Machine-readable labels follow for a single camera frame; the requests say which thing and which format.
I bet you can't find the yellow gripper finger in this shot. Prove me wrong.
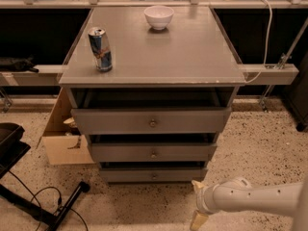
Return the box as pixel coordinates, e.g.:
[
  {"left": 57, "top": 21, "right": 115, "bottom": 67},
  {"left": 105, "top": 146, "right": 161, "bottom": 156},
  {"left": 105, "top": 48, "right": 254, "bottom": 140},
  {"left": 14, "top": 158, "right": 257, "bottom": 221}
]
[
  {"left": 190, "top": 210, "right": 209, "bottom": 231},
  {"left": 192, "top": 180, "right": 205, "bottom": 193}
]

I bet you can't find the grey middle drawer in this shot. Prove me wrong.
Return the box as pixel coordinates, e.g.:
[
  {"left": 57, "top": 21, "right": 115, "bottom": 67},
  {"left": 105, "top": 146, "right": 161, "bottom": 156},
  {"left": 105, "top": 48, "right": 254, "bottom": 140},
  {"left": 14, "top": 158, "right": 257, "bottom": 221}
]
[{"left": 90, "top": 143, "right": 217, "bottom": 162}]

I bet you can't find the grey top drawer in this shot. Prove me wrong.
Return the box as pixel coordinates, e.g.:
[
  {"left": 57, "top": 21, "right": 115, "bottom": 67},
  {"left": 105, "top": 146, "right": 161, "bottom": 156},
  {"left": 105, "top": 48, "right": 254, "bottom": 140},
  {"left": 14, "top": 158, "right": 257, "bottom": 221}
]
[{"left": 71, "top": 108, "right": 231, "bottom": 135}]

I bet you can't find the open cardboard box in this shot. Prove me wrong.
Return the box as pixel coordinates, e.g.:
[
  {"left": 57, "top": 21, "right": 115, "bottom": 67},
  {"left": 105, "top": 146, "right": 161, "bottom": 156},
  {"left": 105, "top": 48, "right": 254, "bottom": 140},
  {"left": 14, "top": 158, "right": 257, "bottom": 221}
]
[{"left": 42, "top": 89, "right": 93, "bottom": 165}]

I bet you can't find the black bag on ledge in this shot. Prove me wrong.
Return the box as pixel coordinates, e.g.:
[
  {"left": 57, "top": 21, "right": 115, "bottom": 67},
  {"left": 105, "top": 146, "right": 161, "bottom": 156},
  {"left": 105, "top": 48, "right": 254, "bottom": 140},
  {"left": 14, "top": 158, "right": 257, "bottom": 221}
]
[{"left": 0, "top": 57, "right": 39, "bottom": 73}]

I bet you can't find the white hanging cable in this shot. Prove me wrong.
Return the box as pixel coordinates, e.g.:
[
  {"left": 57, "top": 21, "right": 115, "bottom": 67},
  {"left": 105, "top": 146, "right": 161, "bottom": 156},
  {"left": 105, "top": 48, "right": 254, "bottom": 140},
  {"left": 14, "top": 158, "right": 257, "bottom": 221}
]
[{"left": 244, "top": 0, "right": 273, "bottom": 85}]

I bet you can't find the grey bottom drawer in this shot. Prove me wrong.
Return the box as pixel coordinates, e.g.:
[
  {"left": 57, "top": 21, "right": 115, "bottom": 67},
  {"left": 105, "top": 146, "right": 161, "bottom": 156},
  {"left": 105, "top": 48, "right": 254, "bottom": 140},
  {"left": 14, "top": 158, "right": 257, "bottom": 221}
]
[{"left": 99, "top": 168, "right": 207, "bottom": 183}]

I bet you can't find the metal railing frame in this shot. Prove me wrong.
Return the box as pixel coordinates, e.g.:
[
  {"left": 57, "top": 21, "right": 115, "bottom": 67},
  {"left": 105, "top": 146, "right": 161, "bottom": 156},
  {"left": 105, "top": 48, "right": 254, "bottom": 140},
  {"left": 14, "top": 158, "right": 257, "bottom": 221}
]
[{"left": 1, "top": 0, "right": 298, "bottom": 109}]

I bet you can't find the white bowl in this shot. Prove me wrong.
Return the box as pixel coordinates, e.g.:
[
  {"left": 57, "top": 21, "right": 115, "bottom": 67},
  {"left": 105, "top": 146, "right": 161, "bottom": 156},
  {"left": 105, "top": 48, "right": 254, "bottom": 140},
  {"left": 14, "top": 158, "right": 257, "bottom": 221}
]
[{"left": 143, "top": 5, "right": 174, "bottom": 30}]

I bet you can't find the grey drawer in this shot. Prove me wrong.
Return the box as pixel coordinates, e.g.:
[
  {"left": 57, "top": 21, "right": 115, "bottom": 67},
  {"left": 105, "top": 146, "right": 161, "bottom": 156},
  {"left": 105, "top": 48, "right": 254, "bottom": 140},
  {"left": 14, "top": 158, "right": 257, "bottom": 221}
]
[
  {"left": 71, "top": 108, "right": 231, "bottom": 135},
  {"left": 90, "top": 143, "right": 217, "bottom": 162},
  {"left": 99, "top": 168, "right": 207, "bottom": 183}
]

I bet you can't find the blue silver energy drink can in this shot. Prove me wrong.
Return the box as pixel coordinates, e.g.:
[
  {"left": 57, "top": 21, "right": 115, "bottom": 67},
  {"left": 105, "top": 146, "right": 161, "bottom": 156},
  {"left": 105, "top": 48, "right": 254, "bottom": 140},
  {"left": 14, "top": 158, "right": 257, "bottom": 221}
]
[{"left": 88, "top": 27, "right": 113, "bottom": 72}]

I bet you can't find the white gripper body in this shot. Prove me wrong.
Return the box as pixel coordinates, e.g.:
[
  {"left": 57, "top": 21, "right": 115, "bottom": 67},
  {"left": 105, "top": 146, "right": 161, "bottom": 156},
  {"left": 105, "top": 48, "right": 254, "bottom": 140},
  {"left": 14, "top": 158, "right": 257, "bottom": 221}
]
[{"left": 195, "top": 186, "right": 216, "bottom": 215}]

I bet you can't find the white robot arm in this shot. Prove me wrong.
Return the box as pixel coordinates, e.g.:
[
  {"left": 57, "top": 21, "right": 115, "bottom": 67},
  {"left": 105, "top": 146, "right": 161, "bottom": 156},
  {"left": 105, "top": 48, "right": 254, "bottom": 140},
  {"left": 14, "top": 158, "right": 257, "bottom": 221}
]
[{"left": 190, "top": 177, "right": 308, "bottom": 231}]

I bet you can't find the black stand with base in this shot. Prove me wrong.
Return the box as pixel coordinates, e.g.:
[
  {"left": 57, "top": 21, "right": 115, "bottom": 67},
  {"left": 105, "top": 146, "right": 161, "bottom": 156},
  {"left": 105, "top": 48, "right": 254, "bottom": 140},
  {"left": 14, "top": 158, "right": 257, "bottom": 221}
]
[{"left": 0, "top": 122, "right": 91, "bottom": 231}]

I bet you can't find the black floor cable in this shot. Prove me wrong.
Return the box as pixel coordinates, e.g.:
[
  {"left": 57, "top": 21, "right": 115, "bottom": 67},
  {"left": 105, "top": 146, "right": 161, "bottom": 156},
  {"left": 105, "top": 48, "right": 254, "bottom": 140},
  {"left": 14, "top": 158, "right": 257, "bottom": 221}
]
[{"left": 7, "top": 170, "right": 90, "bottom": 231}]

